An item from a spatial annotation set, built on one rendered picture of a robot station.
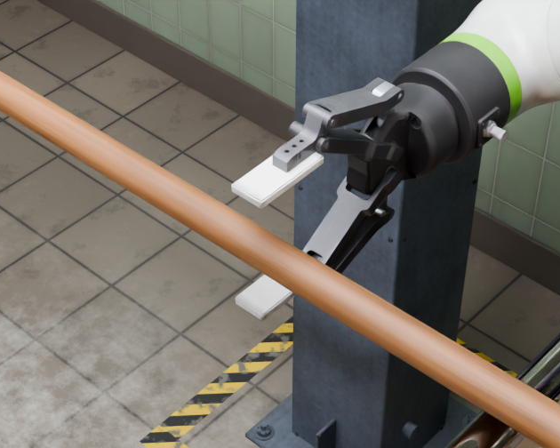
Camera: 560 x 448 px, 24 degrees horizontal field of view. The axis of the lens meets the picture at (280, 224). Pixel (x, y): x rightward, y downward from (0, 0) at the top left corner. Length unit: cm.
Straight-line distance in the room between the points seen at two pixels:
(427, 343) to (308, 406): 139
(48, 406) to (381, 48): 108
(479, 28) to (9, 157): 199
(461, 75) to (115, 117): 206
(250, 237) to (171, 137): 205
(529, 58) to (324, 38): 66
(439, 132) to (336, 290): 19
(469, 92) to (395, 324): 25
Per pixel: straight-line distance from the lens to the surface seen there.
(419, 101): 106
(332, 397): 221
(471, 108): 107
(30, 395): 249
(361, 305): 92
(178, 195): 101
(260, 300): 101
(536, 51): 112
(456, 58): 110
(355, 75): 174
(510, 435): 91
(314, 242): 105
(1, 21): 347
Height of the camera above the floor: 187
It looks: 42 degrees down
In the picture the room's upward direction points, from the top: straight up
